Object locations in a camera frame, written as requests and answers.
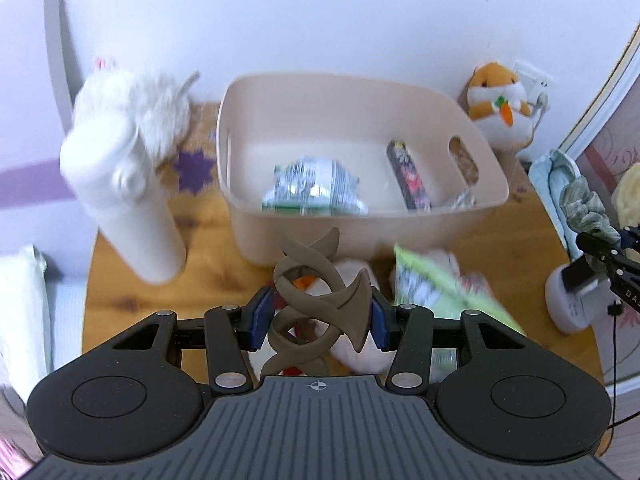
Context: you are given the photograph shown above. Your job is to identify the pale yellow plush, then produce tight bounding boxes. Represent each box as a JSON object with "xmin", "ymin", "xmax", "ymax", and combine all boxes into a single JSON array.
[{"xmin": 612, "ymin": 162, "xmax": 640, "ymax": 223}]

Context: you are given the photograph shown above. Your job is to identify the white thermos bottle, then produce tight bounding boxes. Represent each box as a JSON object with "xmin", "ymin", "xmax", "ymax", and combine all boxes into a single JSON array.
[{"xmin": 60, "ymin": 122, "xmax": 187, "ymax": 286}]

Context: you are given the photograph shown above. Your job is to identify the light blue cloth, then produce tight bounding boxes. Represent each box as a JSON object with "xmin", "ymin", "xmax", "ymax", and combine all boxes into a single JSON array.
[{"xmin": 529, "ymin": 150, "xmax": 578, "ymax": 243}]

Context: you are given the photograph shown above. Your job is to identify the dark snack bar packet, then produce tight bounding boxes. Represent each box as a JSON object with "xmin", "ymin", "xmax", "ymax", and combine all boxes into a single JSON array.
[{"xmin": 386, "ymin": 140, "xmax": 432, "ymax": 212}]

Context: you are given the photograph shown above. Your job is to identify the beige plastic storage bin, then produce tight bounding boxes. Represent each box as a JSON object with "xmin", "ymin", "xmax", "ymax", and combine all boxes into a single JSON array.
[{"xmin": 216, "ymin": 74, "xmax": 510, "ymax": 267}]

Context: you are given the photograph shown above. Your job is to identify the white pillow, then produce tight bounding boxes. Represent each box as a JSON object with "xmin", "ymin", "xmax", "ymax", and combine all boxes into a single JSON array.
[{"xmin": 0, "ymin": 245, "xmax": 48, "ymax": 401}]

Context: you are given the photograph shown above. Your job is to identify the white fluffy plush toy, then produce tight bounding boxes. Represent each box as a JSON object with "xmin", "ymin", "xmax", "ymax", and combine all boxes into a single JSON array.
[{"xmin": 75, "ymin": 57, "xmax": 201, "ymax": 161}]

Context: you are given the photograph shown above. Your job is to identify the table mat purple stars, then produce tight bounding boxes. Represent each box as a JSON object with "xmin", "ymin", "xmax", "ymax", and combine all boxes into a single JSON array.
[{"xmin": 170, "ymin": 102, "xmax": 223, "ymax": 196}]

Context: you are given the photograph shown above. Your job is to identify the white framed floral panel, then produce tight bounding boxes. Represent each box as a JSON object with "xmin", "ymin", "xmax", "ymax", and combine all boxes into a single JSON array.
[{"xmin": 557, "ymin": 25, "xmax": 640, "ymax": 396}]

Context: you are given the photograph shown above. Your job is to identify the white plush toy orange part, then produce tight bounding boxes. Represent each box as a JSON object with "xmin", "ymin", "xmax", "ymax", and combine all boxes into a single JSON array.
[{"xmin": 287, "ymin": 257, "xmax": 401, "ymax": 376}]

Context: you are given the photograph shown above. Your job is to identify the orange hamster plush toy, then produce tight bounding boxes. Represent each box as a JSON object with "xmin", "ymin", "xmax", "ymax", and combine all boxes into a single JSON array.
[{"xmin": 467, "ymin": 61, "xmax": 533, "ymax": 153}]

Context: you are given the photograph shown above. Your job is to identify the white power plug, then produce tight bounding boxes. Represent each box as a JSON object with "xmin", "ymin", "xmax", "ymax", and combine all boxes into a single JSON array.
[{"xmin": 527, "ymin": 91, "xmax": 551, "ymax": 133}]

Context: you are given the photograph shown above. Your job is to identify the white small appliance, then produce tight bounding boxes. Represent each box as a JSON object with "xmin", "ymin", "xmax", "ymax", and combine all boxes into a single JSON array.
[{"xmin": 545, "ymin": 255, "xmax": 608, "ymax": 335}]

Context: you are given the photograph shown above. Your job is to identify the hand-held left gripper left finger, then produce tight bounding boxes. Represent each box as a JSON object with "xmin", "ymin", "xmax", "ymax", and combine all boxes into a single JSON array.
[{"xmin": 112, "ymin": 287, "xmax": 276, "ymax": 395}]

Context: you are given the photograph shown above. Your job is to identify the thin black cable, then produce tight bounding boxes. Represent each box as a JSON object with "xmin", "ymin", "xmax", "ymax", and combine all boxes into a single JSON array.
[{"xmin": 606, "ymin": 300, "xmax": 625, "ymax": 431}]

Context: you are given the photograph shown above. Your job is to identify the wooden desktop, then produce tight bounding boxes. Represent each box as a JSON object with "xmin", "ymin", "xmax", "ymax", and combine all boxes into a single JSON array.
[{"xmin": 82, "ymin": 102, "xmax": 601, "ymax": 456}]

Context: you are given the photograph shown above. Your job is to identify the white wall socket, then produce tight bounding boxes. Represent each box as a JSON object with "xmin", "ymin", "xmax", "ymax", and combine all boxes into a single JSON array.
[{"xmin": 512, "ymin": 60, "xmax": 555, "ymax": 111}]

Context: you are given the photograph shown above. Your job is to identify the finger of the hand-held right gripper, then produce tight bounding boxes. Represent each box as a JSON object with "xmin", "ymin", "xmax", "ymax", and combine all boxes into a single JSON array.
[
  {"xmin": 575, "ymin": 232, "xmax": 640, "ymax": 306},
  {"xmin": 619, "ymin": 226, "xmax": 640, "ymax": 261}
]

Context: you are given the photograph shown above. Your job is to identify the brown hair claw clip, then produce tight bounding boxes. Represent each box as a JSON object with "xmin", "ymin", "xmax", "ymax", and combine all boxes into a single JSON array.
[{"xmin": 259, "ymin": 226, "xmax": 375, "ymax": 377}]

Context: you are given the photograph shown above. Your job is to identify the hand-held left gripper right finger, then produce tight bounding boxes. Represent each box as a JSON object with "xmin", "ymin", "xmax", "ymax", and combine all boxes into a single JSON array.
[{"xmin": 367, "ymin": 290, "xmax": 528, "ymax": 391}]

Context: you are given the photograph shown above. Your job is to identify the grey green scrunchie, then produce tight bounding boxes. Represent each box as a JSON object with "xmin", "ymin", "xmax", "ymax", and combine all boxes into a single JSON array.
[{"xmin": 559, "ymin": 175, "xmax": 623, "ymax": 257}]

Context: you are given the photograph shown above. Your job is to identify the green wet wipes packet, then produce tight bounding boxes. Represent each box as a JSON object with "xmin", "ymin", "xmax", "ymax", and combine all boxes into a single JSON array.
[{"xmin": 392, "ymin": 244, "xmax": 527, "ymax": 378}]

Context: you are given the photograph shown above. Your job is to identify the small silver packet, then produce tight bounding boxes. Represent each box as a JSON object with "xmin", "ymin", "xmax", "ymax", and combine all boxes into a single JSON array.
[{"xmin": 442, "ymin": 187, "xmax": 481, "ymax": 210}]

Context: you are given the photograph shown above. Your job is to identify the silver green snack packet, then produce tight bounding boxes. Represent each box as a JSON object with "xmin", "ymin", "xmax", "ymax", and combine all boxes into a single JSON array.
[{"xmin": 262, "ymin": 157, "xmax": 370, "ymax": 217}]

